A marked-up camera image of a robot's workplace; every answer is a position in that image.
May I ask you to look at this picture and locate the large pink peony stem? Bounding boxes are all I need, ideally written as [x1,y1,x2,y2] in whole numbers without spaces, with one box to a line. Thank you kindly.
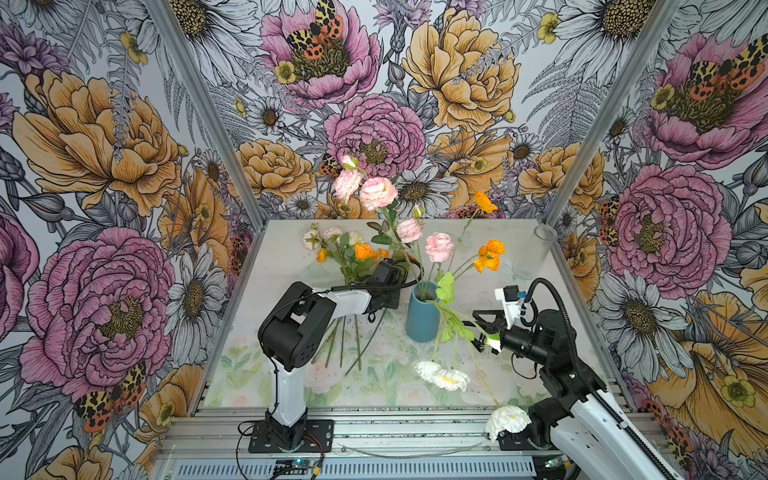
[330,155,423,285]

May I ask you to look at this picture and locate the pink-edged white carnation stem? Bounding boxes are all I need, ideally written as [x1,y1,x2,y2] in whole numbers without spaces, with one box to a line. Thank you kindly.
[301,223,379,375]

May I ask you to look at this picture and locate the clear glass cylinder vase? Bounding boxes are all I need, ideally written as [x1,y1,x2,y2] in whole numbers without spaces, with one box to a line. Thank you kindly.
[512,224,557,280]

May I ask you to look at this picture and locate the green circuit board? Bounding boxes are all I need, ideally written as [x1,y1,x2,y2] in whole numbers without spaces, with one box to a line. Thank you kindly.
[272,458,319,476]

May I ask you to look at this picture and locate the orange poppy flower stem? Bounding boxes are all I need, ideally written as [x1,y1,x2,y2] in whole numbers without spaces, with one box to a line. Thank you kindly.
[431,190,506,301]

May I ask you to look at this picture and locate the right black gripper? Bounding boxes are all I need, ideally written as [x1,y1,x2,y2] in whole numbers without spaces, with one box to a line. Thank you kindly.
[457,312,552,367]

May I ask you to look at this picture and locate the pink rose flower stem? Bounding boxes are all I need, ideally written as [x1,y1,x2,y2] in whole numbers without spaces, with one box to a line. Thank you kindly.
[394,209,456,305]

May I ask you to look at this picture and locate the teal ceramic vase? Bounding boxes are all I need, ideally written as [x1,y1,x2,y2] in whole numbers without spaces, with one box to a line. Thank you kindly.
[405,282,440,343]

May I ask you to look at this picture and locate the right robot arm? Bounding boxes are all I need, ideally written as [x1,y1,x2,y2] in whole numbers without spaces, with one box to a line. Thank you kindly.
[472,309,681,479]

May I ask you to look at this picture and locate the white flower stem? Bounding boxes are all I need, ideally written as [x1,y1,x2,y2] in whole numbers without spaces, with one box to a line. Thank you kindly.
[414,302,532,441]

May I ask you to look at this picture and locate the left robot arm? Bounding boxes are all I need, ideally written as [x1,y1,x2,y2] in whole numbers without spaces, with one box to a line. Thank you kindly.
[248,259,414,454]

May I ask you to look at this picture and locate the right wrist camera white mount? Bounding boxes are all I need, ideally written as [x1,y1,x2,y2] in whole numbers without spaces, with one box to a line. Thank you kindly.
[494,285,526,329]

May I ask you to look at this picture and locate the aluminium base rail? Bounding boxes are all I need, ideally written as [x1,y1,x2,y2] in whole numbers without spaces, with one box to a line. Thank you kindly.
[150,408,585,479]

